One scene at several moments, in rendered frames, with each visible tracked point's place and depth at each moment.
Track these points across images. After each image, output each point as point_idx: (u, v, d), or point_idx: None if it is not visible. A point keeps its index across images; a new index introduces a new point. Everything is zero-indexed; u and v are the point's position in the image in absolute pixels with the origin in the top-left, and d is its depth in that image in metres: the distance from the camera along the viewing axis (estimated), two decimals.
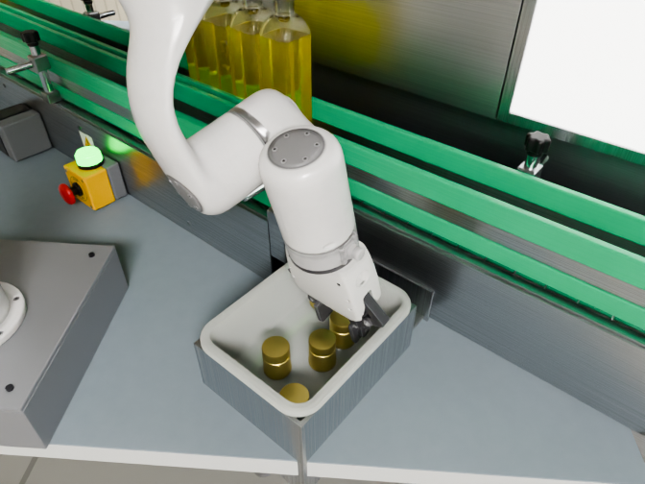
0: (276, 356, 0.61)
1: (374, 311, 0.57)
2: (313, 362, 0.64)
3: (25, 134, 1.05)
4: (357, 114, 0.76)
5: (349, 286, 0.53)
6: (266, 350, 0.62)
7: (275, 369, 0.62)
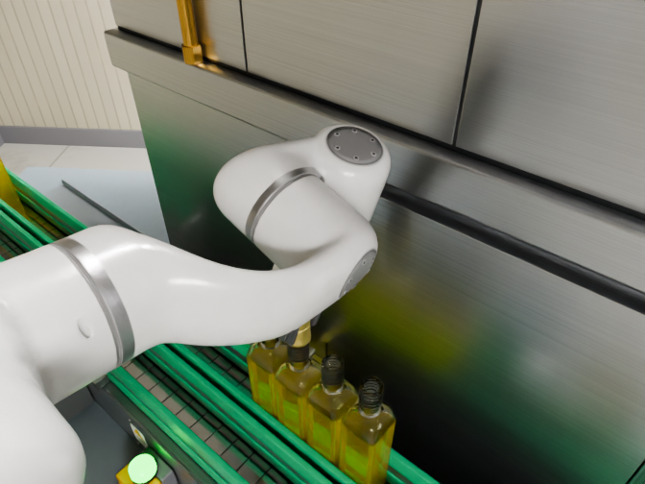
0: None
1: None
2: None
3: (68, 402, 1.00)
4: None
5: None
6: None
7: None
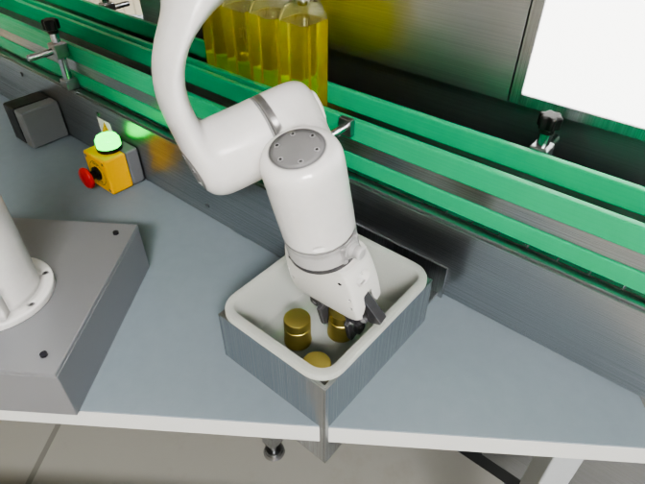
0: (298, 326, 0.63)
1: (372, 310, 0.58)
2: (332, 333, 0.66)
3: (43, 122, 1.07)
4: (372, 97, 0.78)
5: (350, 285, 0.53)
6: (288, 322, 0.64)
7: (297, 340, 0.65)
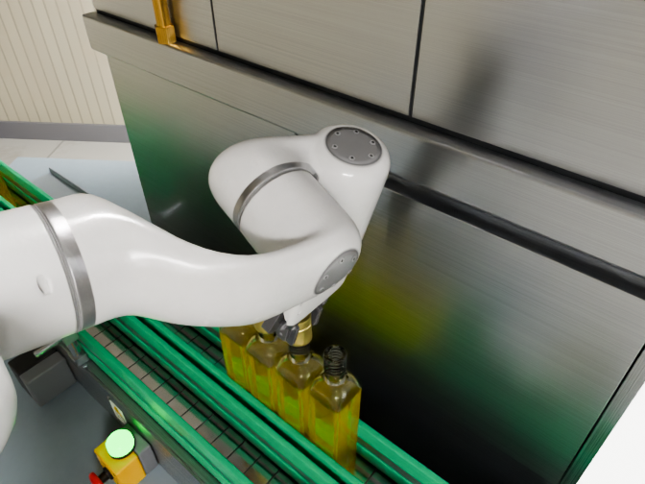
0: None
1: None
2: (307, 337, 0.66)
3: (50, 381, 1.01)
4: (408, 458, 0.73)
5: None
6: None
7: None
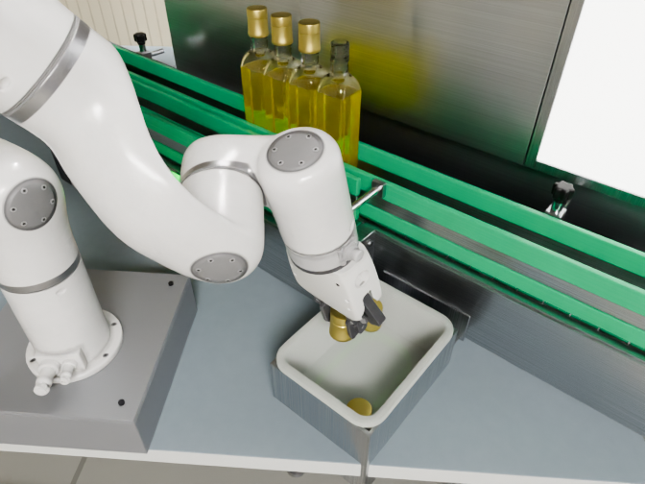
0: (346, 318, 0.64)
1: (372, 311, 0.58)
2: (317, 44, 0.81)
3: None
4: (400, 158, 0.86)
5: (348, 287, 0.53)
6: (335, 313, 0.65)
7: (344, 331, 0.66)
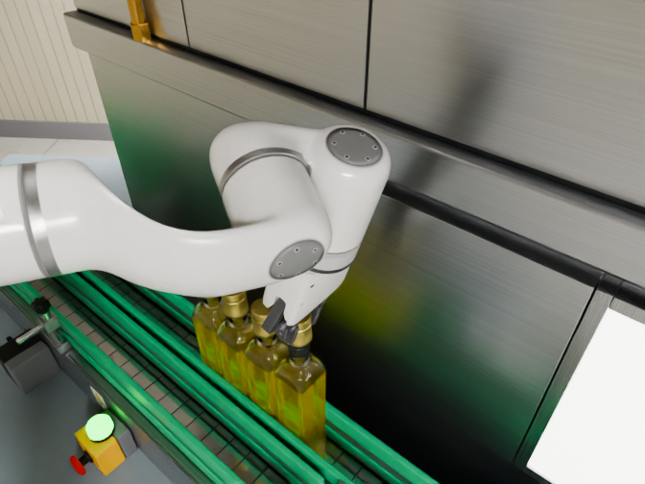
0: (309, 311, 0.65)
1: None
2: None
3: (35, 370, 1.04)
4: (371, 438, 0.76)
5: None
6: (302, 320, 0.64)
7: (311, 325, 0.66)
